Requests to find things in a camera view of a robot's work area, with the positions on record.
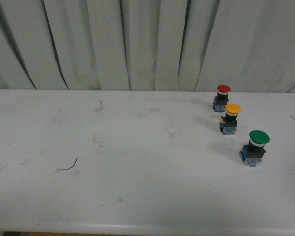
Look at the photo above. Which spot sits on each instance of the yellow push button switch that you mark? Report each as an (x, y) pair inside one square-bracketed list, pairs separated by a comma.
[(228, 123)]

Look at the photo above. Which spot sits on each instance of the white curtain backdrop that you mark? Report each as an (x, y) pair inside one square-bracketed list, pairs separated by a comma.
[(148, 45)]

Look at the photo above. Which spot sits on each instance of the red push button switch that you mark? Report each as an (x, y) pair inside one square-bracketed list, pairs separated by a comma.
[(221, 99)]

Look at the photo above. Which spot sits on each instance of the green push button switch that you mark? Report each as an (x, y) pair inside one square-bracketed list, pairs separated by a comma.
[(253, 152)]

